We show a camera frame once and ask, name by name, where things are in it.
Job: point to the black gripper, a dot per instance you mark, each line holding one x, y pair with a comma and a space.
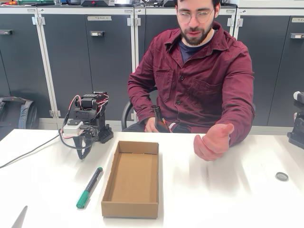
87, 135

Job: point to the black marker green cap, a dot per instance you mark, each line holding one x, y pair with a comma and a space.
91, 181

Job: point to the brown glass bottle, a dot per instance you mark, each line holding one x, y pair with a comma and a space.
159, 123

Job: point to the left forearm maroon sleeve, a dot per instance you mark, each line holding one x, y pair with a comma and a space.
242, 128

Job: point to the idle black robot arm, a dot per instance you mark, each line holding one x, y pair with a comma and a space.
298, 133

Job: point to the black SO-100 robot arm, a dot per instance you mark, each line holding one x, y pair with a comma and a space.
102, 118

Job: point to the person's right hand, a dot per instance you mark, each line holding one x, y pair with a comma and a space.
149, 126

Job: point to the person's left hand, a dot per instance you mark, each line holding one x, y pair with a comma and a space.
211, 145

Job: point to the black office chair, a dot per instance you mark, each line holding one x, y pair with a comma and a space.
124, 114

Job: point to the open brown cardboard box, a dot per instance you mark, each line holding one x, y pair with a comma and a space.
133, 178

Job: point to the grey black backpack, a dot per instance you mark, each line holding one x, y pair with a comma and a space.
14, 114

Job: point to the grey flat panel edge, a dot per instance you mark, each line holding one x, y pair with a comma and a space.
20, 218

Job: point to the grey team label plate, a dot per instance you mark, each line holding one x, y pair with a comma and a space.
298, 20
99, 18

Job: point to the bearded man maroon shirt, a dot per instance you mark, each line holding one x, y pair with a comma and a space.
202, 78

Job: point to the black device red logo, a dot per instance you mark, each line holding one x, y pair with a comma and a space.
95, 2

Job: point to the clear glass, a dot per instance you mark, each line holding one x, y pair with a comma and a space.
57, 2

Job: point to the green box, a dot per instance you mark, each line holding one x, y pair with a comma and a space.
35, 2

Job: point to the metal bottle cap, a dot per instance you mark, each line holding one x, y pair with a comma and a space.
282, 176

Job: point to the white gripper camera box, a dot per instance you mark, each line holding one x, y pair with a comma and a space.
71, 129

